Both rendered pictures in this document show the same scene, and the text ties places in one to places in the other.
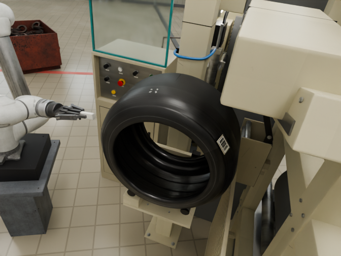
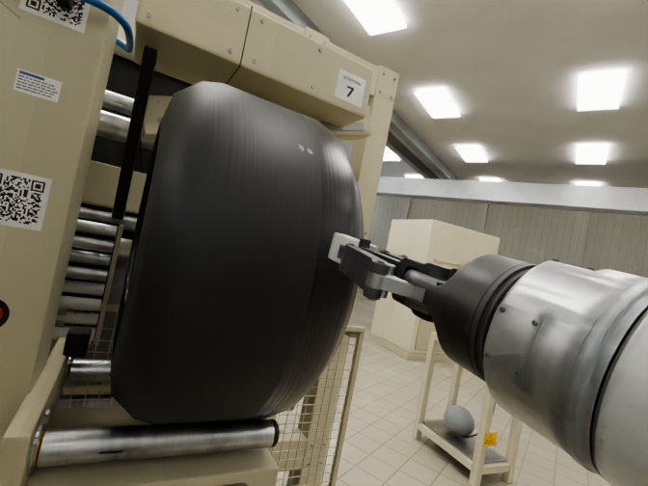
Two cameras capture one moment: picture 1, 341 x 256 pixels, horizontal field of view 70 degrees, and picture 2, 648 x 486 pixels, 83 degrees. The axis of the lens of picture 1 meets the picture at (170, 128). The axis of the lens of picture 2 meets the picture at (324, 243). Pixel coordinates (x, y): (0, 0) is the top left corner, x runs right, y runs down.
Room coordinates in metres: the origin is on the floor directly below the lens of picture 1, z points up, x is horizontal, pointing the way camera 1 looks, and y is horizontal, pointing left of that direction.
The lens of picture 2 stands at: (1.20, 0.66, 1.23)
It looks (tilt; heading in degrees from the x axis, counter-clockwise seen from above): 2 degrees up; 228
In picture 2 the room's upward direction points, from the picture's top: 11 degrees clockwise
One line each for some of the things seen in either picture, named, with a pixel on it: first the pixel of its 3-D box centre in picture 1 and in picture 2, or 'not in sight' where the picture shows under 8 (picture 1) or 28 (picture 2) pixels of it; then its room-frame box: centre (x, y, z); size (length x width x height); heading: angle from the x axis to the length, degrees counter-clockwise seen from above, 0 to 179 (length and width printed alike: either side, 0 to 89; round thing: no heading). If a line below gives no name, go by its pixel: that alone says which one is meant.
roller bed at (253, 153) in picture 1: (248, 152); (67, 275); (1.05, -0.45, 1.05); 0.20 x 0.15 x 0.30; 166
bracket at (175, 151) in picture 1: (177, 157); (44, 401); (1.09, -0.07, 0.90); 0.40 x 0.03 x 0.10; 76
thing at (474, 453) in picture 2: not in sight; (468, 401); (-1.45, -0.48, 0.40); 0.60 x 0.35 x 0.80; 74
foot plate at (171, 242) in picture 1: (164, 228); not in sight; (1.17, -0.07, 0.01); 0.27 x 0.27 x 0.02; 76
